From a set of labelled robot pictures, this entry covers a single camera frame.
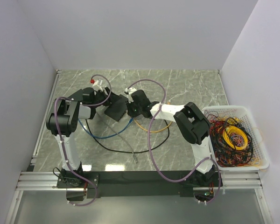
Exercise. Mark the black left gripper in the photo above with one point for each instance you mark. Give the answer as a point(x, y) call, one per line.
point(103, 93)

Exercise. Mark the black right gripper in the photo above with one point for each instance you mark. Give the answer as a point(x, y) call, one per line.
point(129, 112)

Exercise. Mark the dark network switch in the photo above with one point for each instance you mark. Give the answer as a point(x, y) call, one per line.
point(117, 107)

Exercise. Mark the black network switch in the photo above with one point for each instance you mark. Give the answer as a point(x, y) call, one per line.
point(77, 96)

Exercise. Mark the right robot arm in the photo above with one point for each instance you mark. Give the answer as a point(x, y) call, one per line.
point(192, 123)

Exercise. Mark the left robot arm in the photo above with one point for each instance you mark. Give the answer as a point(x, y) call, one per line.
point(62, 122)

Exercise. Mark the white plastic basket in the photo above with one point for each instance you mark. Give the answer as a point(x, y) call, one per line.
point(235, 142)

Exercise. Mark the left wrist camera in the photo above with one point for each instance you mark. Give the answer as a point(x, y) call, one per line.
point(97, 85)

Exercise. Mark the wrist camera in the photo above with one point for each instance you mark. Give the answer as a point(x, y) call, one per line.
point(129, 92)
point(97, 85)

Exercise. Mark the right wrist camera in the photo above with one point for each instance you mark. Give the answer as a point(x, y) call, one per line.
point(129, 92)

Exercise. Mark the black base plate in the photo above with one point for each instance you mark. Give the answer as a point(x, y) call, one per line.
point(136, 183)

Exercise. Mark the aluminium rail frame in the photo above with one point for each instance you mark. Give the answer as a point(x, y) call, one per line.
point(241, 200)

